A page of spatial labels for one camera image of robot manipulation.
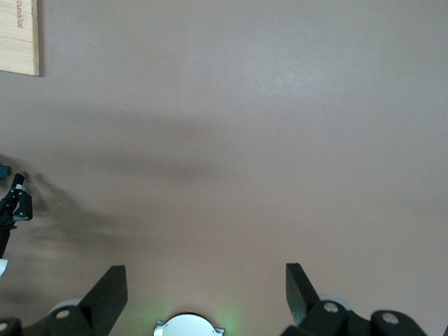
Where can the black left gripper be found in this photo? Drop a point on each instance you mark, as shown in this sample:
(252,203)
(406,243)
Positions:
(5,224)

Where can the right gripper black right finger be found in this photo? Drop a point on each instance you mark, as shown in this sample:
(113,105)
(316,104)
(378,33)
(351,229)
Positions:
(304,304)

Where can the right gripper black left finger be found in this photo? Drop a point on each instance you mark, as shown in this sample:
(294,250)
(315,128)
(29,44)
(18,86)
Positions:
(101,304)

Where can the dark teal cup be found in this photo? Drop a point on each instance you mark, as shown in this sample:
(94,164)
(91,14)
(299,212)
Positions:
(3,172)

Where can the bamboo cutting board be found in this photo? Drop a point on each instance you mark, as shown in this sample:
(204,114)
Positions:
(17,35)

